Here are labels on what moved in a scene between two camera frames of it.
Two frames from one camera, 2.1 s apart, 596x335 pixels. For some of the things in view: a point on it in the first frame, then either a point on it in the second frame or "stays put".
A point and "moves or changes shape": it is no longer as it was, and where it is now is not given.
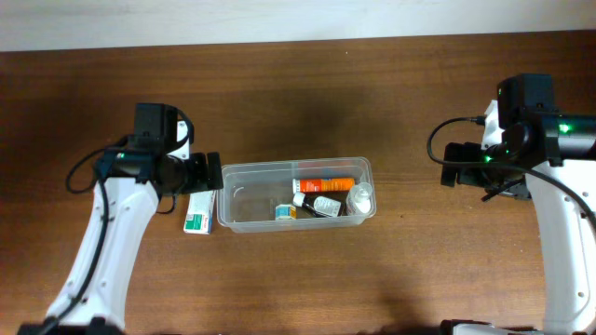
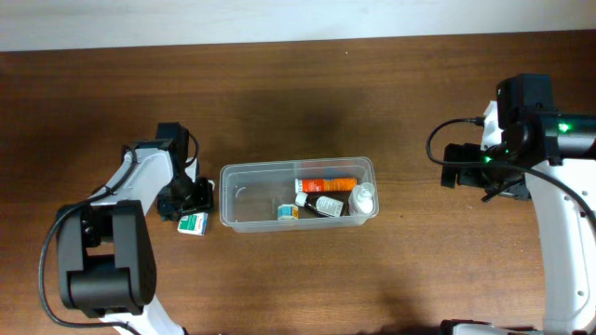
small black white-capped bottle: x=319 y=206 stays put
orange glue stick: x=324 y=185 stays put
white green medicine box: x=199 y=212 moves or changes shape
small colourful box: x=285 y=212 stays put
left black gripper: x=212 y=170 → x=196 y=201
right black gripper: x=450 y=164 stays put
